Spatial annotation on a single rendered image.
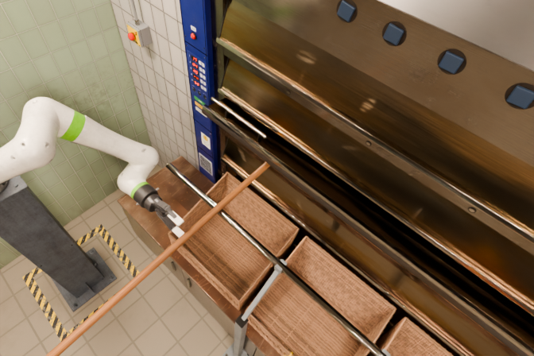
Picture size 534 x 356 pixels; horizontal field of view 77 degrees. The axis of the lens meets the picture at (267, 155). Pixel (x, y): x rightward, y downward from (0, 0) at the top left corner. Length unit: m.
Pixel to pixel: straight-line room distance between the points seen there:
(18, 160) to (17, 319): 1.75
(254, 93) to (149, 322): 1.75
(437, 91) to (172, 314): 2.16
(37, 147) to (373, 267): 1.44
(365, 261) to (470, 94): 0.99
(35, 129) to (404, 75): 1.15
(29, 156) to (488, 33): 1.33
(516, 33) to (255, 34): 0.79
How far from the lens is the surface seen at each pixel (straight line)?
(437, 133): 1.09
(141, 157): 1.54
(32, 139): 1.30
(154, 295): 2.66
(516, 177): 1.11
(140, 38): 1.95
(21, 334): 2.87
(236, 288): 2.00
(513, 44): 1.01
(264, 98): 1.44
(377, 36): 1.02
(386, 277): 1.73
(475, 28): 1.01
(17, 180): 1.82
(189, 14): 1.54
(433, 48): 0.97
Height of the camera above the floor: 2.50
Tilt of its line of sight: 51 degrees down
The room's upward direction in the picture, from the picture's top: 8 degrees clockwise
